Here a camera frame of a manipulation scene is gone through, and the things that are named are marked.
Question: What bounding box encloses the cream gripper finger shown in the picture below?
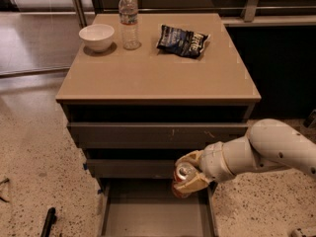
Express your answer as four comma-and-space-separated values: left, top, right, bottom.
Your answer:
172, 173, 210, 196
175, 150, 203, 167

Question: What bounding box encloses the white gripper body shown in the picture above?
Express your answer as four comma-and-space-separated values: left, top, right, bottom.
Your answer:
198, 142, 235, 183

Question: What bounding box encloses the red coke can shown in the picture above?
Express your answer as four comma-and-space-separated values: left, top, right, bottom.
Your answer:
172, 162, 197, 198

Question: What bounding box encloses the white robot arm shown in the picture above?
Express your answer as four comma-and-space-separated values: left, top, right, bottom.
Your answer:
173, 118, 316, 198

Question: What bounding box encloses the open bottom grey drawer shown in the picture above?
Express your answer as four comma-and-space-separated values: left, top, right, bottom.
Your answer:
97, 179, 219, 237

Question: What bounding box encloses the tan drawer cabinet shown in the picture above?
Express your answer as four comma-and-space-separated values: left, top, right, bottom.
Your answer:
55, 12, 262, 237

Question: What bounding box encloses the middle grey drawer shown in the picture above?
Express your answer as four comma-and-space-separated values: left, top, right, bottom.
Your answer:
86, 159, 175, 179

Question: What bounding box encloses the top grey drawer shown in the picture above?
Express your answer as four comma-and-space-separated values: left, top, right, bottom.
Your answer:
67, 122, 248, 149

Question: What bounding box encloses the dark object right edge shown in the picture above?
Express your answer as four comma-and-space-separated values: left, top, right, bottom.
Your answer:
303, 109, 316, 128

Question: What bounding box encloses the dark blue chip bag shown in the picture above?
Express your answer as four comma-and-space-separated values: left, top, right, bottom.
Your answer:
156, 25, 209, 58

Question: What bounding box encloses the black object on floor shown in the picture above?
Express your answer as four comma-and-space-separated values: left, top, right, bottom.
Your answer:
40, 207, 57, 237

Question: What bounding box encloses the white ceramic bowl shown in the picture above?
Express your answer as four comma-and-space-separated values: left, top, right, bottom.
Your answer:
79, 24, 116, 53

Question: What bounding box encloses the clear plastic water bottle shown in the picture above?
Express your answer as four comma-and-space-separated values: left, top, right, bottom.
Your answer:
118, 0, 140, 50

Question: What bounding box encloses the dark floor item left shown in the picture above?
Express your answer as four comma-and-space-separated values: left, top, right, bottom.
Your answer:
0, 178, 10, 203

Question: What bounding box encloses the metal railing post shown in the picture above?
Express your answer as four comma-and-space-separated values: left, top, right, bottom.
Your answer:
72, 0, 87, 29

